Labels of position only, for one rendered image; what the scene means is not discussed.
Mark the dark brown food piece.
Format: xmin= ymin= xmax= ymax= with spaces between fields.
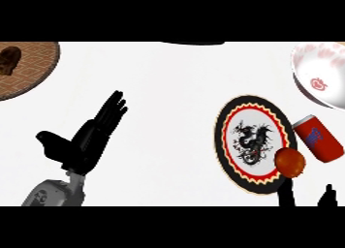
xmin=0 ymin=46 xmax=23 ymax=78

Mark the black-rimmed dragon plate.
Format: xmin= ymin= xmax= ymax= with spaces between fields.
xmin=214 ymin=94 xmax=300 ymax=195

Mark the red can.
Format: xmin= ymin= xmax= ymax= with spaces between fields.
xmin=292 ymin=113 xmax=345 ymax=164

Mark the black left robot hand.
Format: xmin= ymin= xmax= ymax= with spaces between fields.
xmin=35 ymin=90 xmax=131 ymax=176

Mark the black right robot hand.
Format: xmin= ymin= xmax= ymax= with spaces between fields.
xmin=277 ymin=178 xmax=339 ymax=207

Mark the round brown woven placemat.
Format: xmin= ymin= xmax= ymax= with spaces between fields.
xmin=0 ymin=42 xmax=63 ymax=104

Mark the red-orange tomato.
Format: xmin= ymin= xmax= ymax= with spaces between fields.
xmin=274 ymin=147 xmax=308 ymax=179

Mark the white bowl with red prints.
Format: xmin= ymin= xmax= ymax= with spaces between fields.
xmin=289 ymin=42 xmax=345 ymax=113

